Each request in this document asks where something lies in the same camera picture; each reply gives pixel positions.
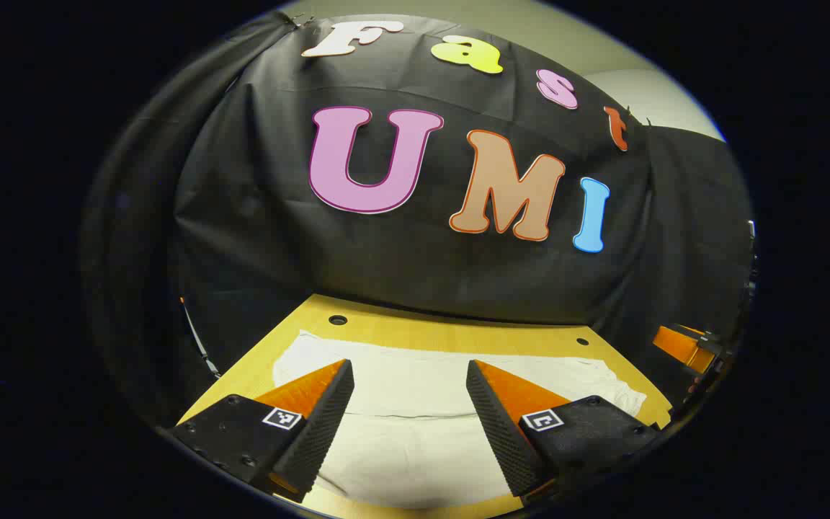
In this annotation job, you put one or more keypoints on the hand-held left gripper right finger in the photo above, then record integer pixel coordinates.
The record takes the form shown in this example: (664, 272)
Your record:
(498, 432)

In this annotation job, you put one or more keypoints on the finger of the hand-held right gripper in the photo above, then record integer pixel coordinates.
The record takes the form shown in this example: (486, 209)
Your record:
(681, 349)

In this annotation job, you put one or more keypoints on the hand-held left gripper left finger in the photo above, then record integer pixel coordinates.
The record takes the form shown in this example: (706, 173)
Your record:
(325, 425)

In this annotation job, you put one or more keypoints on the white jeans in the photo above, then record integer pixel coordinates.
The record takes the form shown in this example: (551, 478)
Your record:
(415, 382)

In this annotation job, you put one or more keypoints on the black backdrop cloth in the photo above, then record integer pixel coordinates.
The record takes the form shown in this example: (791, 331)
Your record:
(256, 216)

